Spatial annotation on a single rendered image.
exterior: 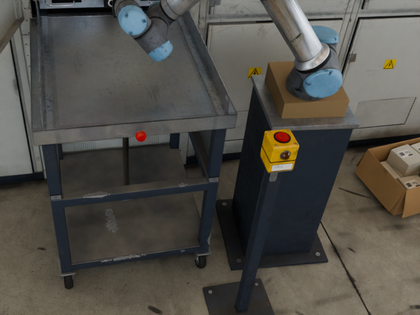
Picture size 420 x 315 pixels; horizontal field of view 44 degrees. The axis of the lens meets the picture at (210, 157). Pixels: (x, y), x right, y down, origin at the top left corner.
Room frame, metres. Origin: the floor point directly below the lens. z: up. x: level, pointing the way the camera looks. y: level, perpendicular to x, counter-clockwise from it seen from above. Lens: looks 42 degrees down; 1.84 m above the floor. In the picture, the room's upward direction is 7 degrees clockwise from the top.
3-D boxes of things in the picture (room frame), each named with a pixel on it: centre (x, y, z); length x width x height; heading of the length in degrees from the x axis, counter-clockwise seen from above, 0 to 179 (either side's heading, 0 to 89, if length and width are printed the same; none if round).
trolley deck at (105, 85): (1.55, 0.34, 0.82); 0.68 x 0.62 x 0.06; 19
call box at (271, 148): (1.18, -0.20, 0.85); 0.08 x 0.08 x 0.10; 19
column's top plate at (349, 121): (1.61, -0.31, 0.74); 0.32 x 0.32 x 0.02; 15
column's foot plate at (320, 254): (1.61, -0.31, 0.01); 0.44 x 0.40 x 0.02; 105
